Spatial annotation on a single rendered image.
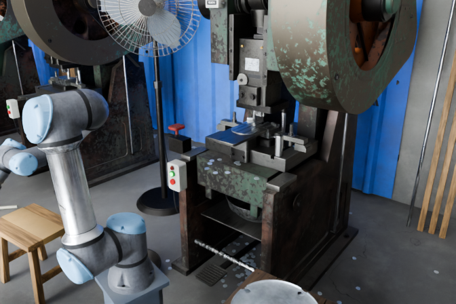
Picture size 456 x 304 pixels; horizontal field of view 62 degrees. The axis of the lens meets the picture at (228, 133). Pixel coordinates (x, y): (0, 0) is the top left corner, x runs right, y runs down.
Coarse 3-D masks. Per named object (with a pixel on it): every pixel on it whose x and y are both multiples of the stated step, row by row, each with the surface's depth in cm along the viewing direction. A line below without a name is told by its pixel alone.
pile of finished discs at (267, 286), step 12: (252, 288) 129; (264, 288) 129; (276, 288) 129; (288, 288) 129; (300, 288) 129; (240, 300) 124; (252, 300) 124; (264, 300) 124; (276, 300) 124; (288, 300) 124; (300, 300) 124; (312, 300) 124
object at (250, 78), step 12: (240, 48) 164; (252, 48) 160; (240, 60) 166; (252, 60) 162; (240, 72) 167; (252, 72) 163; (240, 84) 167; (252, 84) 165; (276, 84) 167; (240, 96) 165; (252, 96) 161; (264, 96) 163; (276, 96) 169
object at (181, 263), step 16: (192, 160) 178; (192, 176) 180; (192, 192) 183; (192, 208) 185; (208, 208) 196; (192, 224) 188; (208, 224) 200; (192, 240) 190; (208, 240) 203; (224, 240) 214; (192, 256) 193; (208, 256) 205
